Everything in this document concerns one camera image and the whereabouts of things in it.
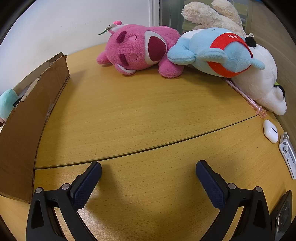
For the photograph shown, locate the teal plush toy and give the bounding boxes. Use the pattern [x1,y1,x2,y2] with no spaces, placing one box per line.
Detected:
[0,89,19,123]

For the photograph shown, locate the brown cardboard box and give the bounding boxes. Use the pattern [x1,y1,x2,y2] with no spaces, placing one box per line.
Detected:
[0,52,71,204]

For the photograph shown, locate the white plush dog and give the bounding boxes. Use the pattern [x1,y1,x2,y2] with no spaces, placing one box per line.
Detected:
[231,36,287,116]

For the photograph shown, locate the black smartphone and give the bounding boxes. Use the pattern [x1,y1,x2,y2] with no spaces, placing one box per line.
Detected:
[269,190,293,241]

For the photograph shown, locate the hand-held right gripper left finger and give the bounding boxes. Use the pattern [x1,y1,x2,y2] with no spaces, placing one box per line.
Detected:
[26,161,102,241]

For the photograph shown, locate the pink plush bear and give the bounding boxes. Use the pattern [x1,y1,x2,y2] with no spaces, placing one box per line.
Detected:
[96,20,183,78]

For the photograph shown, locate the white earbuds case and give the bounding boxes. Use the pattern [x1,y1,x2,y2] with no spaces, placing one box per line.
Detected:
[263,120,279,143]

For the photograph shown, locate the blue plush toy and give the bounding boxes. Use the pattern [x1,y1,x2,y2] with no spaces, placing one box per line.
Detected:
[167,27,265,78]

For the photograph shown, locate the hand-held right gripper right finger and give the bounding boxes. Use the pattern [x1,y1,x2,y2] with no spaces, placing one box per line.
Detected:
[196,160,272,241]

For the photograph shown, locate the cream plush rabbit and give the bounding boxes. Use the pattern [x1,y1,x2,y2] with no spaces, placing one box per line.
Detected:
[181,0,247,37]

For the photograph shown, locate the pink pen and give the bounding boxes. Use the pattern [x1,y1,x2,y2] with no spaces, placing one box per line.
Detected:
[224,78,267,119]

